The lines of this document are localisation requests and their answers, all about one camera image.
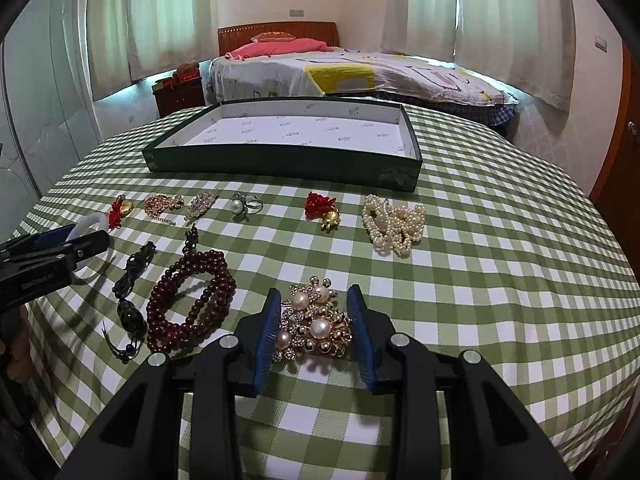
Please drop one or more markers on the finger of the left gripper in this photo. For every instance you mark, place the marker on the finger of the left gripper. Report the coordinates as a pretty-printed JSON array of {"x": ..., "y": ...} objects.
[
  {"x": 78, "y": 250},
  {"x": 54, "y": 238}
]

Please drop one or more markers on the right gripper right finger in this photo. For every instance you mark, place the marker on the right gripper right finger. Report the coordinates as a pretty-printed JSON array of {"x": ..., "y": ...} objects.
[{"x": 370, "y": 332}]

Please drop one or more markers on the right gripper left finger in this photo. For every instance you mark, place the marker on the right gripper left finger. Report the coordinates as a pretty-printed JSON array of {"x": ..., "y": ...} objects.
[{"x": 257, "y": 334}]

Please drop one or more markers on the white jade bangle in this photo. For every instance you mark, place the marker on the white jade bangle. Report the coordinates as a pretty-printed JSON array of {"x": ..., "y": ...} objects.
[{"x": 84, "y": 225}]

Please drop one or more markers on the gold pearl flower brooch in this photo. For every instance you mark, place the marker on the gold pearl flower brooch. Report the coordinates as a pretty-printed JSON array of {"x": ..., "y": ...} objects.
[{"x": 312, "y": 323}]

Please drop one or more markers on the red knot gold coin charm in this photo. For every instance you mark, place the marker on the red knot gold coin charm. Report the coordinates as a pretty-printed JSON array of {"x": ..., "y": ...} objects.
[{"x": 120, "y": 209}]

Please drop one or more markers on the black cord bead pendant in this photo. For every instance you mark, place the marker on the black cord bead pendant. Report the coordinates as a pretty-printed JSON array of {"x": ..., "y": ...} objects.
[{"x": 130, "y": 317}]

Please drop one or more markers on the red knot gold turtle charm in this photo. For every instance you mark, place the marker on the red knot gold turtle charm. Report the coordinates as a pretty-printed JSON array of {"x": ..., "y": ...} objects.
[{"x": 322, "y": 207}]

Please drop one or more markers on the green jewelry box tray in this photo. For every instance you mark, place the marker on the green jewelry box tray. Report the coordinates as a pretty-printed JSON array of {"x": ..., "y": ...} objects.
[{"x": 347, "y": 141}]

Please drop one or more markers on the person's left hand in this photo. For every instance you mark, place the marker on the person's left hand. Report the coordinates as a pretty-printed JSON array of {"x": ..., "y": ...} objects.
[{"x": 20, "y": 367}]

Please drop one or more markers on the silver rhinestone hair clip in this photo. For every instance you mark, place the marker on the silver rhinestone hair clip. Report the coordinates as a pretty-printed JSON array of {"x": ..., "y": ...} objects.
[{"x": 200, "y": 205}]

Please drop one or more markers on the green checkered tablecloth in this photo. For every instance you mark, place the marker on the green checkered tablecloth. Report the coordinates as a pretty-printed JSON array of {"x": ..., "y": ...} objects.
[{"x": 514, "y": 262}]

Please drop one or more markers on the dark wooden nightstand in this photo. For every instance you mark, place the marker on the dark wooden nightstand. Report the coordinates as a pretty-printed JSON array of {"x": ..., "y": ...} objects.
[{"x": 183, "y": 89}]

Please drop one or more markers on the left white curtain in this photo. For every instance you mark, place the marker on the left white curtain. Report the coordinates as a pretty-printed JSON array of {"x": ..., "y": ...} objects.
[{"x": 129, "y": 40}]

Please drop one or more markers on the white curtain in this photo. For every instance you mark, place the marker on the white curtain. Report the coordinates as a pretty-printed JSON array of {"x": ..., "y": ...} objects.
[
  {"x": 129, "y": 40},
  {"x": 528, "y": 44}
]

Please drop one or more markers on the wooden headboard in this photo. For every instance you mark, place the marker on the wooden headboard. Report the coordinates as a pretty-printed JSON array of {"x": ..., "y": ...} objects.
[{"x": 232, "y": 37}]

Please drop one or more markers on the bed with patterned quilt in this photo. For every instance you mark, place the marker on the bed with patterned quilt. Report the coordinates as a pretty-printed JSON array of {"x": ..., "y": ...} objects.
[{"x": 341, "y": 72}]

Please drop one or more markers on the pink pillow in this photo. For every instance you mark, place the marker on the pink pillow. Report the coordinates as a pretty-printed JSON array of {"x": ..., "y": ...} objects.
[{"x": 270, "y": 48}]

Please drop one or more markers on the brown wooden door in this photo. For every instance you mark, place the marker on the brown wooden door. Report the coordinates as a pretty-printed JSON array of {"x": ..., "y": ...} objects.
[{"x": 616, "y": 191}]

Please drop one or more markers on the orange patterned pillow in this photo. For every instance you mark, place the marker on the orange patterned pillow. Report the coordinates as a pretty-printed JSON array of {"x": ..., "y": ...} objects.
[{"x": 272, "y": 36}]

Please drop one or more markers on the right white curtain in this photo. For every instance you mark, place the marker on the right white curtain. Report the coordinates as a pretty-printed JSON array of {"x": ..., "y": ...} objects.
[{"x": 528, "y": 44}]

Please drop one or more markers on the white wall switch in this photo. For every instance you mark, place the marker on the white wall switch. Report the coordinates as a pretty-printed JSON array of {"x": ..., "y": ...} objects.
[{"x": 601, "y": 43}]

